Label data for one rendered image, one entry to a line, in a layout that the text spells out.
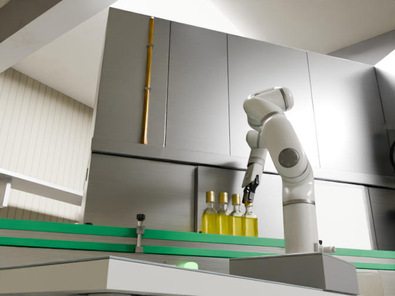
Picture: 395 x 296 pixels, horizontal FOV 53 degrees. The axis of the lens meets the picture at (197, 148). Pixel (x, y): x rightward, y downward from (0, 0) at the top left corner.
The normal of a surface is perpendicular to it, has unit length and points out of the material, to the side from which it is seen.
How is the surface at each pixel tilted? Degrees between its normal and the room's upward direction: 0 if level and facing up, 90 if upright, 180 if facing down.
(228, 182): 90
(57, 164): 90
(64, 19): 180
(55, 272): 90
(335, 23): 180
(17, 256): 90
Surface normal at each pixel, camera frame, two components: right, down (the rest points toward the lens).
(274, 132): -0.42, -0.37
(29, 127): 0.81, -0.22
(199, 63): 0.31, -0.37
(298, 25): -0.01, 0.92
